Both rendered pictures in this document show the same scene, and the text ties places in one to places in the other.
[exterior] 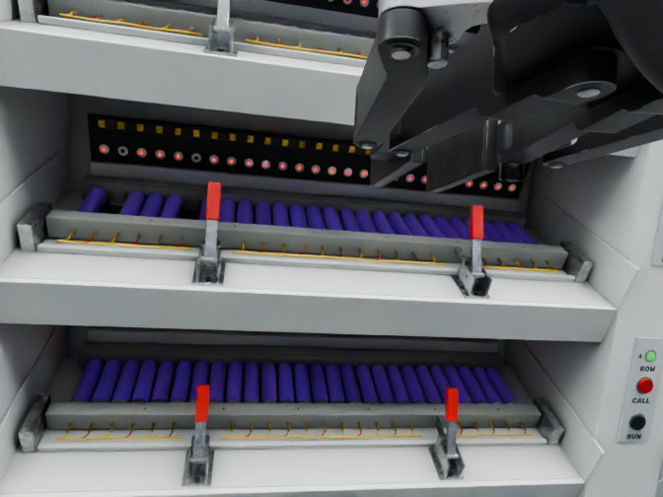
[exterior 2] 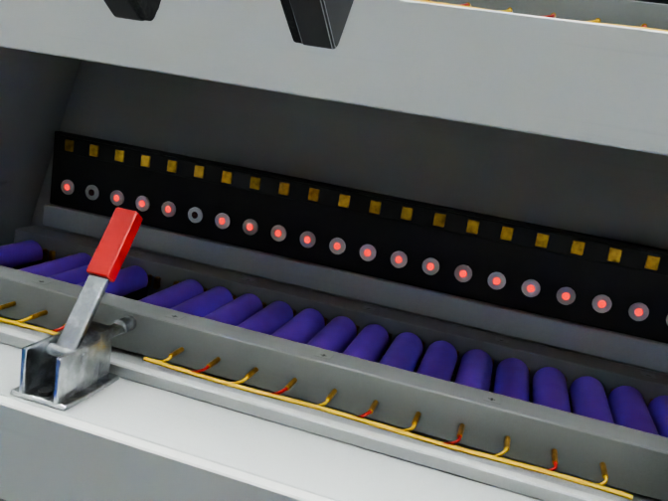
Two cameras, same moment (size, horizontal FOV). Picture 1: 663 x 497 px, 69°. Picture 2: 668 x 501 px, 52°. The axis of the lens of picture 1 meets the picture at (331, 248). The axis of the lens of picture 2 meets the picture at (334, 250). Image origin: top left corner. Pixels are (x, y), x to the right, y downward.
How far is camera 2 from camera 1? 24 cm
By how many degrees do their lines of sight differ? 29
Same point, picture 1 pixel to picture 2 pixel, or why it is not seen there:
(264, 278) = (165, 420)
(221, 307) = (48, 457)
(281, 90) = (260, 33)
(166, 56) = not seen: outside the picture
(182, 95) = (92, 41)
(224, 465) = not seen: outside the picture
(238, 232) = (172, 326)
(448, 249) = (653, 463)
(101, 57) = not seen: outside the picture
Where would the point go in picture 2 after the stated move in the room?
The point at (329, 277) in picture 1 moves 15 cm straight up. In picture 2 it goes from (310, 453) to (393, 119)
